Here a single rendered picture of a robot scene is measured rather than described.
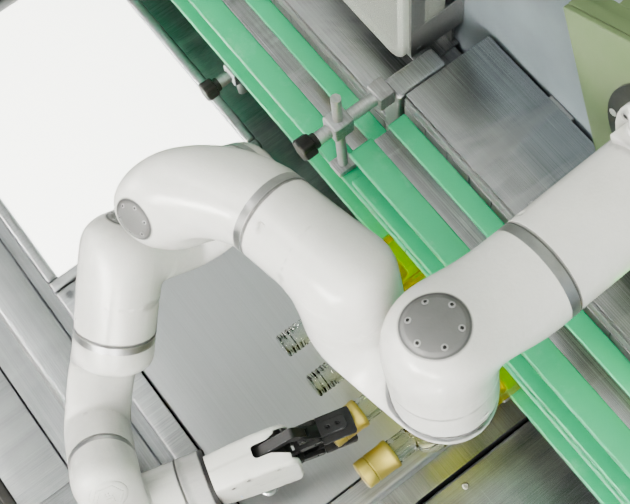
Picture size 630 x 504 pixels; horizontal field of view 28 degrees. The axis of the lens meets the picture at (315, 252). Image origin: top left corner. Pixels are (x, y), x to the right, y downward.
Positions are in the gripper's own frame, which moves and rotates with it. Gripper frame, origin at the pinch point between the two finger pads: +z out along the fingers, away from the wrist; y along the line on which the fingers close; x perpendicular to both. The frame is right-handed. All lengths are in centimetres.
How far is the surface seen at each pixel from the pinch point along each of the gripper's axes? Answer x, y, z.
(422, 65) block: 31.3, 15.1, 23.8
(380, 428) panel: 1.1, -12.8, 5.6
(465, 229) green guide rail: 12.0, 13.2, 20.5
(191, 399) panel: 13.7, -13.1, -14.9
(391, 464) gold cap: -6.2, 0.9, 4.1
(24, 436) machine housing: 18.7, -17.4, -36.8
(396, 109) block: 29.0, 11.9, 19.6
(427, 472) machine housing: -5.7, -15.1, 9.0
